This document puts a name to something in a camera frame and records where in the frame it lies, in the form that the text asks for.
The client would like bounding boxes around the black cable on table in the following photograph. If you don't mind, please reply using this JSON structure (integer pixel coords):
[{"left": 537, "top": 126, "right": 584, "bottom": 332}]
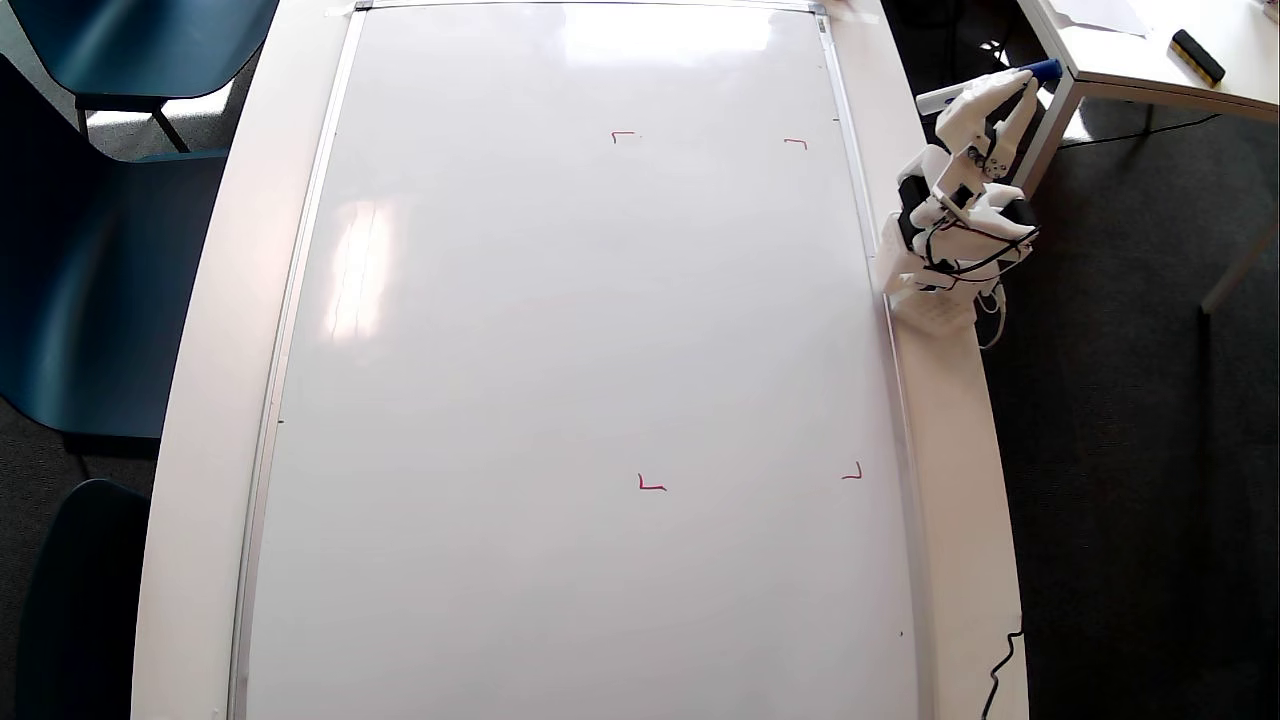
[{"left": 980, "top": 627, "right": 1024, "bottom": 720}]

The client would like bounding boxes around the black yellow board eraser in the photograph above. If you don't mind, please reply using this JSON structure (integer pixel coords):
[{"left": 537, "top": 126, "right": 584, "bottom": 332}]
[{"left": 1169, "top": 28, "right": 1228, "bottom": 89}]

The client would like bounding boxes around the large white whiteboard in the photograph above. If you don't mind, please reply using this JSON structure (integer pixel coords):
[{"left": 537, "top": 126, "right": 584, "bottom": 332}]
[{"left": 228, "top": 0, "right": 936, "bottom": 720}]

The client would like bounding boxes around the blue marker pen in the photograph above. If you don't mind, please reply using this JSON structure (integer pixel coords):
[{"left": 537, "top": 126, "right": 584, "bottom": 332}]
[{"left": 915, "top": 59, "right": 1064, "bottom": 115}]

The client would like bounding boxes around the white side table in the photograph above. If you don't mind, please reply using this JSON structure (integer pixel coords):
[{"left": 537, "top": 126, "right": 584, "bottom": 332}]
[{"left": 985, "top": 0, "right": 1280, "bottom": 317}]

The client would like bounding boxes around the white paper sheet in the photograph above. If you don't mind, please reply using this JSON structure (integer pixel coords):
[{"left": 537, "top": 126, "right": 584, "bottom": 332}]
[{"left": 1050, "top": 0, "right": 1153, "bottom": 39}]

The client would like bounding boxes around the thin black floor cable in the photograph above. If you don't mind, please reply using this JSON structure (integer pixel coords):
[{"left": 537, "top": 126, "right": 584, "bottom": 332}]
[{"left": 1058, "top": 112, "right": 1224, "bottom": 151}]

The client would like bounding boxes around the white base cable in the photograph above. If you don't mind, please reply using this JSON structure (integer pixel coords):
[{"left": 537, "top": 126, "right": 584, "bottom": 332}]
[{"left": 976, "top": 283, "right": 1008, "bottom": 351}]

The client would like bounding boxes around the dark blue chair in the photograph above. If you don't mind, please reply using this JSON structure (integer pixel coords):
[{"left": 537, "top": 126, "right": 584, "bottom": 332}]
[
  {"left": 15, "top": 478, "right": 153, "bottom": 720},
  {"left": 0, "top": 55, "right": 233, "bottom": 441},
  {"left": 5, "top": 0, "right": 281, "bottom": 156}
]

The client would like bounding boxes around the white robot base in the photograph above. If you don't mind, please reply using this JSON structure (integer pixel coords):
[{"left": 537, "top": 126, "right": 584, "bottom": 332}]
[{"left": 882, "top": 262, "right": 983, "bottom": 337}]

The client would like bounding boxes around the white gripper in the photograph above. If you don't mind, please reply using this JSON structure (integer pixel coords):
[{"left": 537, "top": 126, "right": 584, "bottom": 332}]
[{"left": 930, "top": 70, "right": 1042, "bottom": 216}]

